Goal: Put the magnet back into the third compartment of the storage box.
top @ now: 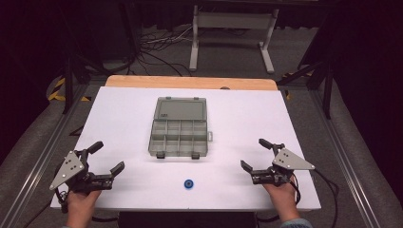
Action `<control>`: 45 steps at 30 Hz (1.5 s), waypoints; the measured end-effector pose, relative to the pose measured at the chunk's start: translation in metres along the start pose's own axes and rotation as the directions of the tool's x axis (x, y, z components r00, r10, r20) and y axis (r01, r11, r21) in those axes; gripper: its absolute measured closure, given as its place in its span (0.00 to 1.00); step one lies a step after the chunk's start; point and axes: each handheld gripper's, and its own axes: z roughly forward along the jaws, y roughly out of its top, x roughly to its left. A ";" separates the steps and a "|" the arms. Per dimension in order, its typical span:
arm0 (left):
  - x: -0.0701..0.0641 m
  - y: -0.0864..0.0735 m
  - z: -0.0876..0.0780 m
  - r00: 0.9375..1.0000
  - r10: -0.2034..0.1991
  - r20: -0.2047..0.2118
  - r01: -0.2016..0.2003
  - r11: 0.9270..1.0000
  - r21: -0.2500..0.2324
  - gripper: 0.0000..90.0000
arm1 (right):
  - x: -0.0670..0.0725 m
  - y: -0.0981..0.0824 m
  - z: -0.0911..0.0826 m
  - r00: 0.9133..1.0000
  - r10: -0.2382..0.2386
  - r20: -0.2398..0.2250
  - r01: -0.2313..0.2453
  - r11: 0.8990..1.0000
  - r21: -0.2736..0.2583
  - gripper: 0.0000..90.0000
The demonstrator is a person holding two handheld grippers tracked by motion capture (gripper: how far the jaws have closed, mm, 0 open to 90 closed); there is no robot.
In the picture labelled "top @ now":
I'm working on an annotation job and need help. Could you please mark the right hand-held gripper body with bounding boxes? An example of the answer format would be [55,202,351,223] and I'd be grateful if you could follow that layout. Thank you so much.
[251,143,317,186]

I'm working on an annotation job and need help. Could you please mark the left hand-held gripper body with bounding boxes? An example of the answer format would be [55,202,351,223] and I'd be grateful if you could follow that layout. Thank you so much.
[49,149,115,195]

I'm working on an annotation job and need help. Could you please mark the person's left hand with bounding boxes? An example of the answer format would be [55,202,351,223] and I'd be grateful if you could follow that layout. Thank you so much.
[66,190,103,223]

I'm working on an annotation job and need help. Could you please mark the person's right hand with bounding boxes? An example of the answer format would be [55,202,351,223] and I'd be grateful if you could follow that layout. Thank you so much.
[262,181,300,223]

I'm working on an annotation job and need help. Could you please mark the yellow black floor tape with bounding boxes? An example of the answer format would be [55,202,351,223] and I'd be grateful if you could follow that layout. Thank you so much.
[47,77,92,103]

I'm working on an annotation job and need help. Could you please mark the black tripod stand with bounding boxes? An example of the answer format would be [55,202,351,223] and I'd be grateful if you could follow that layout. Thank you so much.
[60,0,141,116]
[278,9,336,121]

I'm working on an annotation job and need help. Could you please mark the clear plastic compartment box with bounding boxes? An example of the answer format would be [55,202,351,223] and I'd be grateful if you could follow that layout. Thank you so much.
[147,96,214,161]

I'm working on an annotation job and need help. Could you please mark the white metal stand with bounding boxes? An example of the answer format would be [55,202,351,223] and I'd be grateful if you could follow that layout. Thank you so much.
[188,4,280,75]

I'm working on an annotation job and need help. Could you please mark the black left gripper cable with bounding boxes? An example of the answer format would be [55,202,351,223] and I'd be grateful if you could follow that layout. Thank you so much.
[22,185,69,228]

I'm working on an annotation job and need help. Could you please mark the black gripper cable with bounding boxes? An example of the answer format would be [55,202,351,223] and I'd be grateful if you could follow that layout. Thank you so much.
[22,185,69,228]
[256,168,340,228]

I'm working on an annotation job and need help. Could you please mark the aluminium floor rail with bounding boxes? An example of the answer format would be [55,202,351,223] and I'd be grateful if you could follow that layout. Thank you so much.
[308,88,393,228]
[0,75,96,228]

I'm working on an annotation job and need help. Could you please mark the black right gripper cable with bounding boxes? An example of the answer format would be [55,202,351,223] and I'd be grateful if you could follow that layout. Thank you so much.
[256,168,340,228]

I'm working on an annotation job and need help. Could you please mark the bundle of floor cables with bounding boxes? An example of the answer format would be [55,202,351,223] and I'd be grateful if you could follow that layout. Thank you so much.
[126,24,195,78]

